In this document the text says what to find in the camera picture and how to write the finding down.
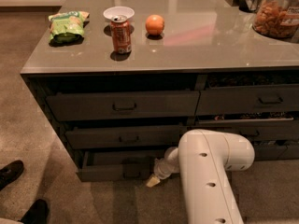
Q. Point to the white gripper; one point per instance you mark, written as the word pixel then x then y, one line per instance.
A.
pixel 162 170

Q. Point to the grey drawer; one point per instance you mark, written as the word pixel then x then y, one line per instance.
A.
pixel 248 99
pixel 122 105
pixel 124 136
pixel 268 153
pixel 116 166
pixel 255 129

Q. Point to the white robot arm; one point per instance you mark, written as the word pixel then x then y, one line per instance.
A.
pixel 202 158

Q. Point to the grey counter cabinet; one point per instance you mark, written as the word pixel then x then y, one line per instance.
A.
pixel 205 44

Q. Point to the orange fruit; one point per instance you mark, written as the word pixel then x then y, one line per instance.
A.
pixel 154 24

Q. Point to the orange soda can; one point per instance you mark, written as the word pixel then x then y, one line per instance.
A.
pixel 121 34

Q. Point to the white bowl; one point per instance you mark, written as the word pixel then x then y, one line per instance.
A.
pixel 114 11

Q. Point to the green chip bag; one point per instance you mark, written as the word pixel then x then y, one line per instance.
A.
pixel 67 27

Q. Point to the clear jar of snacks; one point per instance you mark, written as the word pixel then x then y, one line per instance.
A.
pixel 277 18

